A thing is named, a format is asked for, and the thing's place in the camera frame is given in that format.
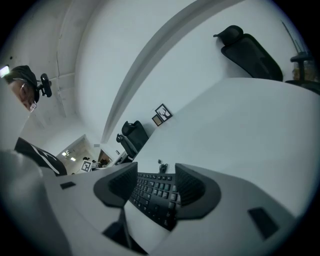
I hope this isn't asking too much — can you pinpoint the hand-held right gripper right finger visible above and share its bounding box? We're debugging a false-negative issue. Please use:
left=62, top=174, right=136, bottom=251
left=174, top=162, right=222, bottom=221

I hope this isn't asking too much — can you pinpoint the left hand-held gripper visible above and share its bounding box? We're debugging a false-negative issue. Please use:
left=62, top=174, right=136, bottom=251
left=80, top=160, right=93, bottom=174

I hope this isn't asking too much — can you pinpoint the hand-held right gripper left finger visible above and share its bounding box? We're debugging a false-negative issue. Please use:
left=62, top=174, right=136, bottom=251
left=93, top=161, right=139, bottom=208

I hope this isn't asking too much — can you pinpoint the black keyboard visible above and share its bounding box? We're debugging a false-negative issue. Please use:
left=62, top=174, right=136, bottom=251
left=128, top=171, right=182, bottom=232

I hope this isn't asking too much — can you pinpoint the black mesh office chair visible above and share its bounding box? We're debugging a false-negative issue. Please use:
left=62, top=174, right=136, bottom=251
left=115, top=120, right=150, bottom=161
left=213, top=24, right=285, bottom=82

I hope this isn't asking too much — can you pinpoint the black framed brown picture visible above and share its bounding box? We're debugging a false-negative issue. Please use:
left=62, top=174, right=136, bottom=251
left=151, top=113, right=164, bottom=128

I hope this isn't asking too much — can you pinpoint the black framed tree picture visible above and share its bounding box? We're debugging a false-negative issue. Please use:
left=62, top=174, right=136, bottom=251
left=154, top=103, right=173, bottom=122

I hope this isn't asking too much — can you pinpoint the person's head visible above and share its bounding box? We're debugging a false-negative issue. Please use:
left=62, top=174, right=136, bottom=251
left=3, top=65, right=41, bottom=113

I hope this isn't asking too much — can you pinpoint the ceiling light panel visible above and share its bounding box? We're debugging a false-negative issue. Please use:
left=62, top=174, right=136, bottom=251
left=0, top=64, right=11, bottom=79

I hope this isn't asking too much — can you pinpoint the black office chair with armrest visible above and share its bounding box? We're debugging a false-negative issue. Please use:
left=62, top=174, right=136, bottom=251
left=284, top=51, right=320, bottom=96

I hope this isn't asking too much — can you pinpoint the black keyboard cable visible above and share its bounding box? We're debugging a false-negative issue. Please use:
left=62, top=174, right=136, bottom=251
left=157, top=158, right=169, bottom=174

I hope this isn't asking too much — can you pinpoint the black head-worn camera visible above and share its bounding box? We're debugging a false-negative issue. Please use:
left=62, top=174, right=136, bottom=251
left=36, top=72, right=53, bottom=99

